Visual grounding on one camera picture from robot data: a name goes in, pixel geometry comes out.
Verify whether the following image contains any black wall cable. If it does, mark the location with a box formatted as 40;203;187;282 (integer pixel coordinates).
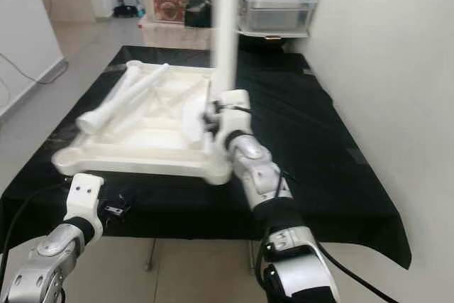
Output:
0;51;72;98

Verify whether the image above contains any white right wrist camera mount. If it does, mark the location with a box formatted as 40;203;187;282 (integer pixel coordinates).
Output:
213;89;253;149

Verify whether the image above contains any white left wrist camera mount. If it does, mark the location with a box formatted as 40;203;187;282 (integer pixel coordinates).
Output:
65;174;105;241

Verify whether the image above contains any red printed carton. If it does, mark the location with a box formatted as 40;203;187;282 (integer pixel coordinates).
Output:
149;0;189;23

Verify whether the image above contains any clear plastic bin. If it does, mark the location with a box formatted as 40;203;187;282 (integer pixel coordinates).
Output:
240;0;319;38

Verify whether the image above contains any black round basin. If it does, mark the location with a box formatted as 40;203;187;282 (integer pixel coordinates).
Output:
238;30;299;52

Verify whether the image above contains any black table cloth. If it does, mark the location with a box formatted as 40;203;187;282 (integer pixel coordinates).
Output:
0;46;414;270

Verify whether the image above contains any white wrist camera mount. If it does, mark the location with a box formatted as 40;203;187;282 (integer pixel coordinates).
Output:
65;174;105;241
213;89;253;149

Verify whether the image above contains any white plastic table top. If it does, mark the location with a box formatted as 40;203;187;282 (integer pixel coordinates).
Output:
51;62;233;187

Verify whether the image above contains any white low platform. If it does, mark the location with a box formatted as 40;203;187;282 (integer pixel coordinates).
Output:
140;23;217;50

